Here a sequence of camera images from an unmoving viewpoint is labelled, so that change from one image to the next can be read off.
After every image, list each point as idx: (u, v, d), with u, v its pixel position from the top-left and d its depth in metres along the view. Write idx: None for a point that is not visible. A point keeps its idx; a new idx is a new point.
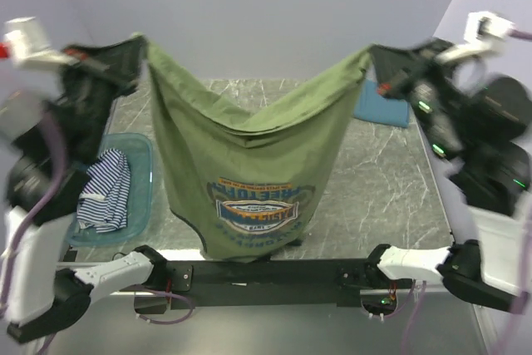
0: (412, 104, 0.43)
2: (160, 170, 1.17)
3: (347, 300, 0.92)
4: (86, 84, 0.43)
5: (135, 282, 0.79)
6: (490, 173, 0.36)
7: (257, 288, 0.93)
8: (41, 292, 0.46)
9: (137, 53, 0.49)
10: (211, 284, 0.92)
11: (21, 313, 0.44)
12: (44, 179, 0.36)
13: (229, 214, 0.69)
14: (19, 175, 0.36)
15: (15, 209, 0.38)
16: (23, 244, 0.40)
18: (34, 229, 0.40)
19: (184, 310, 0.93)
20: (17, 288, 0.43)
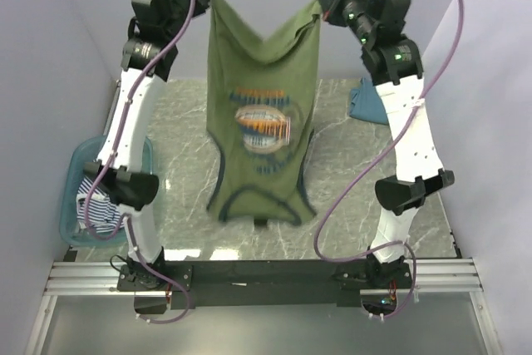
0: (343, 17, 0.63)
2: (160, 170, 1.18)
3: (346, 299, 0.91)
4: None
5: (147, 258, 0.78)
6: (381, 56, 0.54)
7: (258, 288, 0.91)
8: (138, 151, 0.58)
9: None
10: (210, 284, 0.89)
11: (128, 160, 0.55)
12: (153, 46, 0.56)
13: (243, 128, 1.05)
14: (132, 49, 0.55)
15: (130, 71, 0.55)
16: (140, 92, 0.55)
18: (150, 78, 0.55)
19: (178, 311, 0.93)
20: (127, 138, 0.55)
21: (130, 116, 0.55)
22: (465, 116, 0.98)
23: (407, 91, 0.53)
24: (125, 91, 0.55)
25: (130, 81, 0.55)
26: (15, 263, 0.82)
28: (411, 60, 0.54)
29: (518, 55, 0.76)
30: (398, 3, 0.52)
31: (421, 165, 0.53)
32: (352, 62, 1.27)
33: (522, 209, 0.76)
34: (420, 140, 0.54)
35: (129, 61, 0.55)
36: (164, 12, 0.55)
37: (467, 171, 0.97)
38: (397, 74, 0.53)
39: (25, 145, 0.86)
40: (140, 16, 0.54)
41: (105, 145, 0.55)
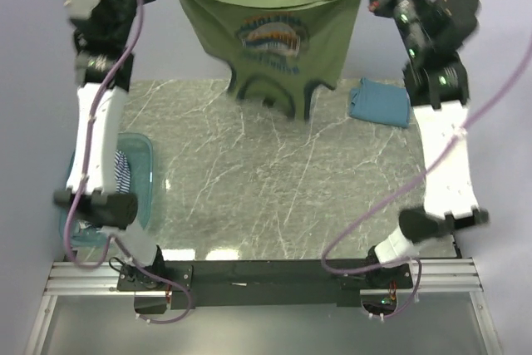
0: (395, 16, 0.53)
2: (160, 170, 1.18)
3: (347, 299, 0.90)
4: None
5: (142, 263, 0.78)
6: (425, 79, 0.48)
7: (256, 289, 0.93)
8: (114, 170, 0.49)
9: None
10: (211, 285, 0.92)
11: (102, 181, 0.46)
12: (107, 59, 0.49)
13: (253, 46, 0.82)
14: (86, 64, 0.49)
15: (86, 86, 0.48)
16: (102, 107, 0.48)
18: (110, 91, 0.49)
19: (176, 312, 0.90)
20: (96, 157, 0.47)
21: (96, 135, 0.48)
22: (498, 131, 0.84)
23: (449, 118, 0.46)
24: (85, 110, 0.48)
25: (89, 98, 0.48)
26: (15, 265, 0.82)
28: (458, 83, 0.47)
29: (516, 57, 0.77)
30: (465, 27, 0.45)
31: (451, 199, 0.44)
32: (352, 62, 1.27)
33: (522, 211, 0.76)
34: (453, 169, 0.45)
35: (84, 75, 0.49)
36: (104, 19, 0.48)
37: (484, 185, 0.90)
38: (440, 96, 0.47)
39: (24, 147, 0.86)
40: (82, 30, 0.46)
41: (72, 172, 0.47)
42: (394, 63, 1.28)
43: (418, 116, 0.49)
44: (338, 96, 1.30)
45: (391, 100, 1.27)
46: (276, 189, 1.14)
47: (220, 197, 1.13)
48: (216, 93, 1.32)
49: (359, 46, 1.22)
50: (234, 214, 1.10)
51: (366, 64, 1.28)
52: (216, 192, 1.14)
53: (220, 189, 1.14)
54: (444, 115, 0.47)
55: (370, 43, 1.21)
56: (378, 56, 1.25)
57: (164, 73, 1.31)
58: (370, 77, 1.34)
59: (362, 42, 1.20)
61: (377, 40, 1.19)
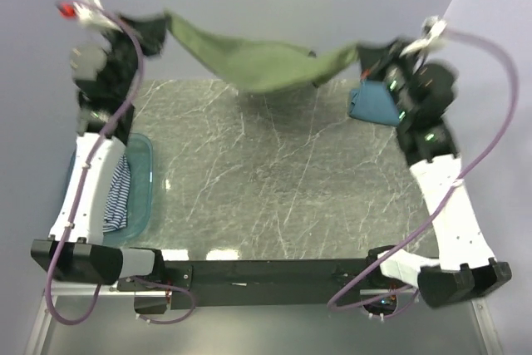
0: (386, 83, 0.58)
2: (160, 170, 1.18)
3: (348, 299, 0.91)
4: (125, 42, 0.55)
5: (144, 273, 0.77)
6: (413, 140, 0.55)
7: (257, 288, 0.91)
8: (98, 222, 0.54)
9: (163, 30, 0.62)
10: (210, 284, 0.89)
11: (86, 230, 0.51)
12: (109, 114, 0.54)
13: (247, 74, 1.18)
14: (90, 118, 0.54)
15: (85, 136, 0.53)
16: (101, 153, 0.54)
18: (110, 141, 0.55)
19: (184, 310, 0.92)
20: (85, 205, 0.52)
21: (87, 182, 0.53)
22: (507, 144, 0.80)
23: (445, 173, 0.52)
24: (80, 156, 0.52)
25: (85, 149, 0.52)
26: (15, 267, 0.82)
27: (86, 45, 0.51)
28: (445, 140, 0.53)
29: (521, 56, 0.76)
30: (444, 97, 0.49)
31: (469, 253, 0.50)
32: (353, 62, 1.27)
33: (524, 212, 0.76)
34: (461, 224, 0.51)
35: (86, 126, 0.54)
36: (108, 78, 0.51)
37: (495, 204, 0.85)
38: (430, 153, 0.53)
39: (23, 149, 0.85)
40: (86, 90, 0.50)
41: (59, 219, 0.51)
42: None
43: (416, 170, 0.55)
44: (338, 96, 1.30)
45: None
46: (276, 189, 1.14)
47: (221, 197, 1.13)
48: (216, 92, 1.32)
49: None
50: (234, 214, 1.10)
51: None
52: (216, 192, 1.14)
53: (220, 189, 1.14)
54: (441, 172, 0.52)
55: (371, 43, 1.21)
56: None
57: (164, 73, 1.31)
58: None
59: None
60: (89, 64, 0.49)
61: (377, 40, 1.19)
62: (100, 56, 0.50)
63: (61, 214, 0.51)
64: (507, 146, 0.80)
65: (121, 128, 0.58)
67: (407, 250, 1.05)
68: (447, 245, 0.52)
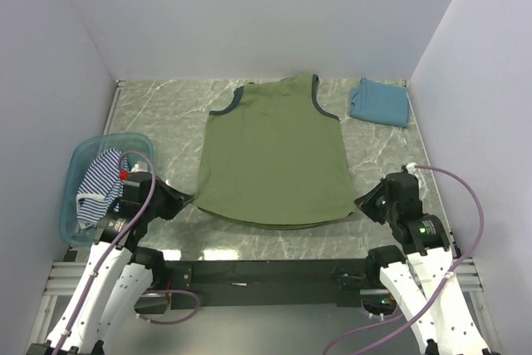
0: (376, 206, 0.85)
2: (160, 169, 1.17)
3: (344, 298, 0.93)
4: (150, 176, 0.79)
5: (144, 290, 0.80)
6: (407, 229, 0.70)
7: (257, 288, 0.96)
8: (94, 329, 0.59)
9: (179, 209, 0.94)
10: (211, 284, 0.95)
11: (79, 339, 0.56)
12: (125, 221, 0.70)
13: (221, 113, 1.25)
14: (105, 226, 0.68)
15: (99, 244, 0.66)
16: (109, 263, 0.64)
18: (118, 250, 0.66)
19: (186, 311, 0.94)
20: (84, 314, 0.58)
21: (90, 293, 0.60)
22: (509, 143, 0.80)
23: (439, 262, 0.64)
24: (91, 264, 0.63)
25: (96, 259, 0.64)
26: (15, 264, 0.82)
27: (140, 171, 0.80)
28: (435, 233, 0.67)
29: (517, 57, 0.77)
30: (407, 188, 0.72)
31: (464, 342, 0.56)
32: (352, 62, 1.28)
33: (523, 212, 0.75)
34: (456, 315, 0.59)
35: (101, 234, 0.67)
36: (135, 198, 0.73)
37: (496, 205, 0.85)
38: (423, 245, 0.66)
39: (24, 145, 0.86)
40: (126, 194, 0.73)
41: (59, 324, 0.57)
42: (394, 64, 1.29)
43: (411, 258, 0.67)
44: (339, 96, 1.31)
45: (391, 101, 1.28)
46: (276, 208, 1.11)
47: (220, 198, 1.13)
48: (216, 92, 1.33)
49: (359, 46, 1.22)
50: None
51: (366, 63, 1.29)
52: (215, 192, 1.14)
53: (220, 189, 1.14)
54: (436, 264, 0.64)
55: (369, 43, 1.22)
56: (377, 55, 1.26)
57: (164, 73, 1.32)
58: (370, 78, 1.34)
59: (362, 43, 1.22)
60: (134, 180, 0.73)
61: (376, 40, 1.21)
62: (136, 186, 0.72)
63: (61, 321, 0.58)
64: (510, 145, 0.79)
65: (131, 239, 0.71)
67: None
68: (442, 330, 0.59)
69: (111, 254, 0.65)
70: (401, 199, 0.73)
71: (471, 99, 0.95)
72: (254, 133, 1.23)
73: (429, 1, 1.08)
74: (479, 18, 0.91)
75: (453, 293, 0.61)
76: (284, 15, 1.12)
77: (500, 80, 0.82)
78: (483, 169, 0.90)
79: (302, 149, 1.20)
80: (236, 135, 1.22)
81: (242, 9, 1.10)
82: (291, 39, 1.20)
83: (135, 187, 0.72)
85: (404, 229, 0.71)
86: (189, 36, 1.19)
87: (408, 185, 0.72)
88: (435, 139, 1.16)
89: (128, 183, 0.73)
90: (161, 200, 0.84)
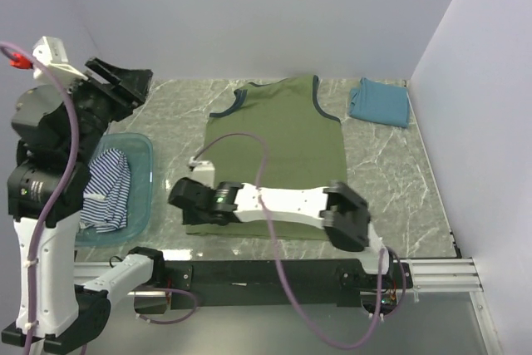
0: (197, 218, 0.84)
2: (160, 170, 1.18)
3: (347, 299, 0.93)
4: (55, 92, 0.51)
5: (145, 279, 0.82)
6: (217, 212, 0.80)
7: (257, 288, 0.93)
8: (66, 302, 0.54)
9: (144, 84, 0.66)
10: (211, 283, 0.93)
11: (50, 327, 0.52)
12: (44, 181, 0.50)
13: (219, 114, 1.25)
14: (21, 184, 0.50)
15: (22, 220, 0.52)
16: (46, 241, 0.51)
18: (51, 225, 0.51)
19: (185, 309, 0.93)
20: (43, 303, 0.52)
21: (39, 283, 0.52)
22: (508, 142, 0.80)
23: (247, 196, 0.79)
24: (25, 247, 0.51)
25: (28, 240, 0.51)
26: None
27: (39, 94, 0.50)
28: (227, 192, 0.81)
29: (517, 56, 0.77)
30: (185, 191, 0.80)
31: (311, 201, 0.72)
32: (352, 62, 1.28)
33: (522, 211, 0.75)
34: (291, 199, 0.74)
35: (17, 205, 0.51)
36: (51, 142, 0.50)
37: (497, 205, 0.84)
38: (229, 204, 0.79)
39: None
40: (32, 139, 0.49)
41: (22, 312, 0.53)
42: (395, 64, 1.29)
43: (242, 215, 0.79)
44: (339, 97, 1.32)
45: (391, 101, 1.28)
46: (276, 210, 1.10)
47: None
48: (216, 92, 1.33)
49: (359, 45, 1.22)
50: None
51: (366, 63, 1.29)
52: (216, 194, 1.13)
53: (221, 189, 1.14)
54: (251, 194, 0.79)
55: (368, 43, 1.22)
56: (377, 55, 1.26)
57: (164, 73, 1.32)
58: (370, 78, 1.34)
59: (362, 42, 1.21)
60: (31, 114, 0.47)
61: (375, 39, 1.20)
62: (35, 125, 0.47)
63: (24, 308, 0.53)
64: (511, 144, 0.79)
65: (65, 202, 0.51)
67: (408, 251, 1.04)
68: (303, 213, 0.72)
69: (42, 232, 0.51)
70: (193, 203, 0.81)
71: (470, 99, 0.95)
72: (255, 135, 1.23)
73: None
74: (480, 18, 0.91)
75: (269, 195, 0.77)
76: (283, 13, 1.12)
77: (501, 78, 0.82)
78: (483, 169, 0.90)
79: (301, 150, 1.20)
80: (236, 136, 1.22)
81: (241, 7, 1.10)
82: (289, 40, 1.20)
83: (33, 129, 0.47)
85: (214, 215, 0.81)
86: (189, 36, 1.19)
87: (184, 190, 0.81)
88: (434, 139, 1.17)
89: (16, 120, 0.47)
90: (105, 108, 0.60)
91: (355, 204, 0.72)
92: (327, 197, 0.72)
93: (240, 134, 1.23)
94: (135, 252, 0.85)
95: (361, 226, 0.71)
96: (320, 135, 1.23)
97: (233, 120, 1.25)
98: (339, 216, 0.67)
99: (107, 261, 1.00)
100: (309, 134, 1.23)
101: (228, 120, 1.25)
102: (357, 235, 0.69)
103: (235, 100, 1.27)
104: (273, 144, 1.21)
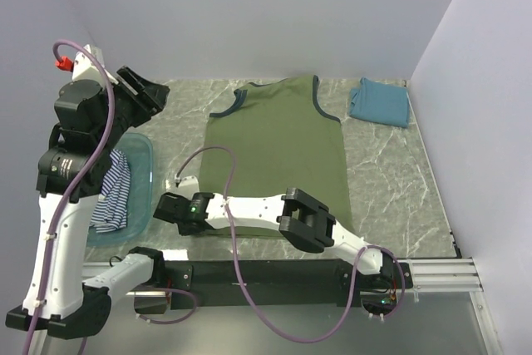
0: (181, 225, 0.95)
2: (160, 170, 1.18)
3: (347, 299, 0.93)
4: (95, 85, 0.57)
5: (145, 279, 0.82)
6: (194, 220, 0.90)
7: (257, 288, 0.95)
8: (75, 286, 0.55)
9: (165, 96, 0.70)
10: (211, 284, 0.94)
11: (57, 306, 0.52)
12: (72, 160, 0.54)
13: (219, 114, 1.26)
14: (51, 163, 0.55)
15: (47, 196, 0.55)
16: (66, 217, 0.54)
18: (73, 203, 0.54)
19: (185, 310, 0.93)
20: (55, 280, 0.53)
21: (54, 258, 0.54)
22: (507, 141, 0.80)
23: (216, 204, 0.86)
24: (46, 222, 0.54)
25: (49, 216, 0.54)
26: (14, 266, 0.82)
27: (81, 84, 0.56)
28: (199, 201, 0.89)
29: (516, 56, 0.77)
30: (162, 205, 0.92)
31: (270, 209, 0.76)
32: (352, 62, 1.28)
33: (521, 211, 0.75)
34: (253, 207, 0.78)
35: (46, 182, 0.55)
36: (84, 124, 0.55)
37: (498, 205, 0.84)
38: (203, 214, 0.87)
39: (19, 147, 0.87)
40: (68, 120, 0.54)
41: (30, 291, 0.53)
42: (395, 63, 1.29)
43: (217, 223, 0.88)
44: (338, 97, 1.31)
45: (391, 101, 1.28)
46: None
47: None
48: (216, 92, 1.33)
49: (358, 45, 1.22)
50: None
51: (366, 63, 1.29)
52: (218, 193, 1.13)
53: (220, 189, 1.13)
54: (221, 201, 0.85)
55: (368, 43, 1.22)
56: (376, 55, 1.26)
57: (164, 73, 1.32)
58: (370, 78, 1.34)
59: (361, 42, 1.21)
60: (72, 99, 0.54)
61: (374, 39, 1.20)
62: (76, 108, 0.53)
63: (32, 288, 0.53)
64: (511, 144, 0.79)
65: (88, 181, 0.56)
67: (408, 251, 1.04)
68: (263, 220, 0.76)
69: (66, 208, 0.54)
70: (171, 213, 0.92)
71: (470, 98, 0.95)
72: (255, 134, 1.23)
73: None
74: (479, 18, 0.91)
75: (235, 204, 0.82)
76: (283, 14, 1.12)
77: (501, 78, 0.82)
78: (483, 168, 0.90)
79: (301, 150, 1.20)
80: (235, 136, 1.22)
81: (240, 8, 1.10)
82: (289, 40, 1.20)
83: (75, 110, 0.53)
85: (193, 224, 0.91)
86: (189, 36, 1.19)
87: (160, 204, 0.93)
88: (434, 139, 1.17)
89: (61, 104, 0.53)
90: (128, 111, 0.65)
91: (313, 209, 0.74)
92: (285, 203, 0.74)
93: (240, 133, 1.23)
94: (135, 251, 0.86)
95: (319, 229, 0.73)
96: (319, 135, 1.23)
97: (233, 120, 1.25)
98: (295, 220, 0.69)
99: (107, 261, 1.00)
100: (309, 135, 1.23)
101: (228, 120, 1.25)
102: (314, 238, 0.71)
103: (235, 100, 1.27)
104: (273, 144, 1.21)
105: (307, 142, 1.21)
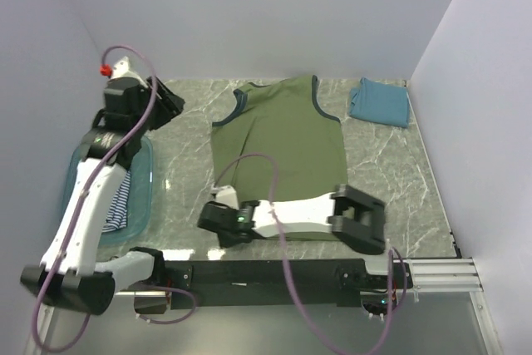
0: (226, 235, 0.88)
2: (160, 170, 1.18)
3: (347, 299, 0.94)
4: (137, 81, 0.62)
5: (145, 276, 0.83)
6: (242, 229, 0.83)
7: (257, 288, 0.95)
8: (94, 250, 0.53)
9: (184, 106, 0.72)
10: (210, 284, 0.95)
11: (76, 260, 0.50)
12: (115, 135, 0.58)
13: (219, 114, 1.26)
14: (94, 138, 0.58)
15: (87, 160, 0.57)
16: (101, 178, 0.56)
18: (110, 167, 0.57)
19: (184, 309, 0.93)
20: (78, 235, 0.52)
21: (82, 214, 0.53)
22: (507, 141, 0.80)
23: (263, 212, 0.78)
24: (81, 182, 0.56)
25: (85, 176, 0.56)
26: (14, 265, 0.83)
27: (125, 78, 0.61)
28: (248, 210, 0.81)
29: (515, 56, 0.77)
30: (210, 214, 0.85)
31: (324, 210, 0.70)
32: (352, 62, 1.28)
33: (521, 211, 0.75)
34: (302, 211, 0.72)
35: (88, 150, 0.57)
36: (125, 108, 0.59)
37: (498, 205, 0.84)
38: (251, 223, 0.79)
39: (19, 146, 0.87)
40: (112, 101, 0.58)
41: (51, 247, 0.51)
42: (395, 63, 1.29)
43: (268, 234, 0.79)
44: (338, 97, 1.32)
45: (391, 101, 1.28)
46: None
47: None
48: (216, 92, 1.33)
49: (358, 46, 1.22)
50: None
51: (366, 63, 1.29)
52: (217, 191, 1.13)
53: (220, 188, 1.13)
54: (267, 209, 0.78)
55: (367, 43, 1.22)
56: (376, 55, 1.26)
57: (164, 73, 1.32)
58: (370, 78, 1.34)
59: (361, 42, 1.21)
60: (118, 86, 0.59)
61: (373, 40, 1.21)
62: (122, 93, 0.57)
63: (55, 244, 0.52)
64: (510, 144, 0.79)
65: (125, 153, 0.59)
67: (408, 251, 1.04)
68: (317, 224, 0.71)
69: (102, 170, 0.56)
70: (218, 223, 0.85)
71: (470, 98, 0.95)
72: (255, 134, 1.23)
73: (427, 0, 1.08)
74: (479, 18, 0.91)
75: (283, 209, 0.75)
76: (282, 14, 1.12)
77: (500, 78, 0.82)
78: (483, 168, 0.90)
79: (301, 150, 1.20)
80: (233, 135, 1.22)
81: (239, 8, 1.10)
82: (288, 40, 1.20)
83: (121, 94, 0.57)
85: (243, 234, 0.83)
86: (189, 36, 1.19)
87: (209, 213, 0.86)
88: (434, 139, 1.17)
89: (108, 90, 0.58)
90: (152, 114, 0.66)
91: (368, 205, 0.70)
92: (336, 202, 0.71)
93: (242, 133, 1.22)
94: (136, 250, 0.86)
95: (378, 228, 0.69)
96: (320, 134, 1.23)
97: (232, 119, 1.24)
98: (348, 219, 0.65)
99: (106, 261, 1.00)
100: (309, 135, 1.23)
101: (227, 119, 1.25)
102: (372, 237, 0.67)
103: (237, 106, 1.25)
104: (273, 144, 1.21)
105: (307, 142, 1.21)
